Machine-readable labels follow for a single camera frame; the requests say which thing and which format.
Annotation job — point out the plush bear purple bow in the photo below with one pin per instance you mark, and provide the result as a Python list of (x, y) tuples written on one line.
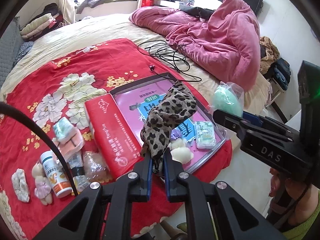
[(179, 147)]

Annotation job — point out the peach sponge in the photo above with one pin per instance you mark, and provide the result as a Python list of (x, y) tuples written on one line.
[(95, 167)]

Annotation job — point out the pink cloth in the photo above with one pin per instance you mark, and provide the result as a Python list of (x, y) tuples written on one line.
[(71, 147)]

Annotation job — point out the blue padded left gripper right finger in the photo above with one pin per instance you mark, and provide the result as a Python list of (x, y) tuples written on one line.
[(175, 191)]

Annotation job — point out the folded clothes stack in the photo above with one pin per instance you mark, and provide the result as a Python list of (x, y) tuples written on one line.
[(50, 19)]

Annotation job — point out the red floral blanket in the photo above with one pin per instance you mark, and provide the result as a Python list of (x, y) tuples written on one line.
[(59, 88)]

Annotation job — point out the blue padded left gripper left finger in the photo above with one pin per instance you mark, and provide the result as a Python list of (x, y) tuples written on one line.
[(141, 190)]

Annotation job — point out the cream bed sheet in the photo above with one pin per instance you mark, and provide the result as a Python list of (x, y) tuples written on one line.
[(83, 34)]

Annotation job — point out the green white tissue pack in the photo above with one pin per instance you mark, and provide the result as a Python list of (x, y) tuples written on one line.
[(204, 135)]

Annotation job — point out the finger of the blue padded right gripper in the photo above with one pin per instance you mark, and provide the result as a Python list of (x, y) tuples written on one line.
[(252, 118), (227, 120)]

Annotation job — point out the red white tissue box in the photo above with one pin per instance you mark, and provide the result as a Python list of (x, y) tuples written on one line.
[(113, 137)]

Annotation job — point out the white orange vitamin bottle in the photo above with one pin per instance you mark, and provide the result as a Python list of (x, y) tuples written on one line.
[(57, 178)]

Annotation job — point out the white window bench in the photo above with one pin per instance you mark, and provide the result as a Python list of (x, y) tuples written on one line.
[(119, 7)]

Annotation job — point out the pink crumpled duvet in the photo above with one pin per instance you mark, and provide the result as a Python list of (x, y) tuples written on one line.
[(226, 45)]

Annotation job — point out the person's right hand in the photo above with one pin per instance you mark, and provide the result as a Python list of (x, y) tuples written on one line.
[(275, 182)]

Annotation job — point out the grey quilted headboard cushion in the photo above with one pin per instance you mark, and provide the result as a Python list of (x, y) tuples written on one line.
[(11, 41)]

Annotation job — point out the yellow white snack packet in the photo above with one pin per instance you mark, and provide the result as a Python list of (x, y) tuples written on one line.
[(76, 166)]

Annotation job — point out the green sponge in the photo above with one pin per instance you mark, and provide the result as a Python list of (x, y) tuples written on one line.
[(229, 97)]

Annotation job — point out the dark blue patterned cloth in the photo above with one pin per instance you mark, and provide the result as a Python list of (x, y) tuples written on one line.
[(23, 50)]

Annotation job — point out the brown clothes pile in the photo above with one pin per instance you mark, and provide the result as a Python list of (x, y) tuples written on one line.
[(269, 53)]

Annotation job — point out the white floral scrunchie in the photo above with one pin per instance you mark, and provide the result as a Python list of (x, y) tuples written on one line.
[(20, 185)]

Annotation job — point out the plush bear pink skirt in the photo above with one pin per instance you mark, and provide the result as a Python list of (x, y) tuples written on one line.
[(43, 188)]

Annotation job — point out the leopard print scrunchie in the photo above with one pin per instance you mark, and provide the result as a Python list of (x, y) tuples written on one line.
[(177, 106)]

